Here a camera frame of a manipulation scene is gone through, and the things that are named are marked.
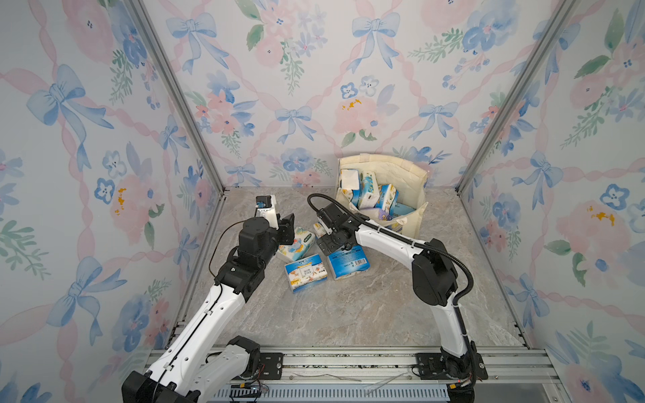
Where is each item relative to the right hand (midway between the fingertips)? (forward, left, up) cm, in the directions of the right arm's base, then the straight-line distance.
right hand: (335, 237), depth 95 cm
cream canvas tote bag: (+14, -27, +16) cm, 35 cm away
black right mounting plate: (-41, -28, -7) cm, 50 cm away
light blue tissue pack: (+10, -26, +4) cm, 29 cm away
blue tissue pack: (-10, -5, -1) cm, 11 cm away
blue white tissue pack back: (+12, -5, +18) cm, 22 cm away
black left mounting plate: (-41, +19, -6) cm, 46 cm away
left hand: (-7, +14, +22) cm, 27 cm away
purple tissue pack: (0, -17, +12) cm, 21 cm away
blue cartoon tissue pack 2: (-15, +10, 0) cm, 18 cm away
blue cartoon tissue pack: (+10, -20, +10) cm, 25 cm away
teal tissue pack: (+8, -12, +15) cm, 21 cm away
